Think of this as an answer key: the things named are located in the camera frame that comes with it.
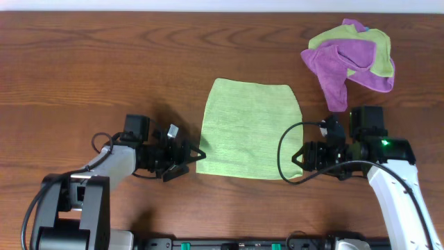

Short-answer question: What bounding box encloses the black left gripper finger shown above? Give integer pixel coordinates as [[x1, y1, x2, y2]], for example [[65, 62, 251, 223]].
[[162, 164, 189, 182], [187, 142, 206, 164]]

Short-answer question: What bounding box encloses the light green microfiber cloth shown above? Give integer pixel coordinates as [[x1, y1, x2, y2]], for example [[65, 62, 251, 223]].
[[196, 78, 303, 180]]

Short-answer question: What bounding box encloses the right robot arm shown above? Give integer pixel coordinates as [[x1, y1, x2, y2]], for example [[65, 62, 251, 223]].
[[291, 107, 443, 249]]

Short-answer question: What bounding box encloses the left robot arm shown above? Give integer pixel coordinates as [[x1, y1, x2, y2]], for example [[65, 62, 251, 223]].
[[21, 125, 206, 249]]

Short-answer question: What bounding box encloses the purple microfiber cloth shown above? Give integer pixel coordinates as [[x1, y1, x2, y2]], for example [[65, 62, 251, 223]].
[[301, 19, 395, 112]]

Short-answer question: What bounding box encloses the olive green cloth in pile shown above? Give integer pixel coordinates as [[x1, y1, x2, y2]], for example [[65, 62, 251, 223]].
[[308, 24, 395, 77]]

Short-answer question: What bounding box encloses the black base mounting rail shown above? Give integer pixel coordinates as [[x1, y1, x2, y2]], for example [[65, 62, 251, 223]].
[[133, 231, 391, 250]]

